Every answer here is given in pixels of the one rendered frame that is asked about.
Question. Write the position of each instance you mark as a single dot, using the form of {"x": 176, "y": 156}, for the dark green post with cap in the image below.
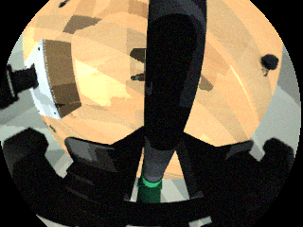
{"x": 148, "y": 193}

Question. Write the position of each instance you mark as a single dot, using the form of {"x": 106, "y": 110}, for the dark grey long cylinder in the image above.
{"x": 173, "y": 64}

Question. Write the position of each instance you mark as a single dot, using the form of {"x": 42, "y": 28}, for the green clamp band with cup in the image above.
{"x": 143, "y": 182}

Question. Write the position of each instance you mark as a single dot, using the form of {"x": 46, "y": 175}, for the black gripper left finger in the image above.
{"x": 122, "y": 157}

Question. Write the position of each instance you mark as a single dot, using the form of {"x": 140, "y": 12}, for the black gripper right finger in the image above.
{"x": 200, "y": 161}

